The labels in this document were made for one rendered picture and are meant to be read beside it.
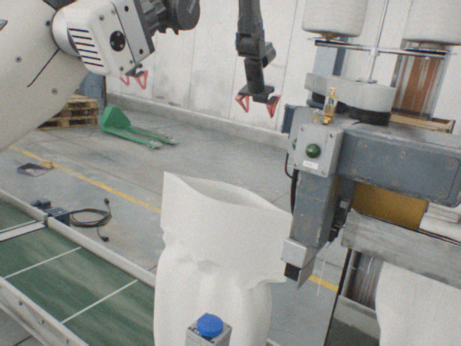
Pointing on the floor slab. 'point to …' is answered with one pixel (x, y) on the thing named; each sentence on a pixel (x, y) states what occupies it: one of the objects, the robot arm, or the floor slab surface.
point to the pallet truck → (112, 120)
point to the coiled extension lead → (93, 221)
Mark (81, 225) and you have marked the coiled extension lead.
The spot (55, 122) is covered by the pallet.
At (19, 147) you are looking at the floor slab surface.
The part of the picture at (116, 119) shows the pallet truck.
